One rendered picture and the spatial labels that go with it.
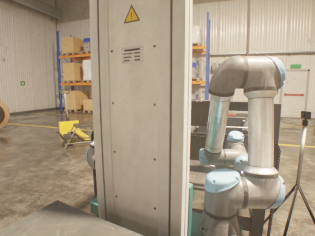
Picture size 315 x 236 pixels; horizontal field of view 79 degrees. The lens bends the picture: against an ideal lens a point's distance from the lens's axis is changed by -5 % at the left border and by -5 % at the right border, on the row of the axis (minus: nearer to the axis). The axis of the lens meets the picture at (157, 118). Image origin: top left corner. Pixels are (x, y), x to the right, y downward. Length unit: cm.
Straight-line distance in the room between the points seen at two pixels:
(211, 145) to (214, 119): 12
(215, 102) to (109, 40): 43
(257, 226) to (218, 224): 89
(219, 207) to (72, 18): 1410
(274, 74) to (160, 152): 46
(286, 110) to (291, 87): 109
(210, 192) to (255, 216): 91
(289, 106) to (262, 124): 1003
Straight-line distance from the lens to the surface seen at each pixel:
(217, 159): 92
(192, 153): 146
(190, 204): 72
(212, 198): 74
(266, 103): 76
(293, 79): 1078
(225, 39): 1067
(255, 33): 1081
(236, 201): 75
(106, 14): 72
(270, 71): 76
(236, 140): 100
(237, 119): 234
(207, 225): 80
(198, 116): 141
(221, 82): 73
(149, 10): 63
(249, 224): 166
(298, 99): 1087
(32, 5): 1341
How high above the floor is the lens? 124
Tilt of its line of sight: 8 degrees down
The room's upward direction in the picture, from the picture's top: straight up
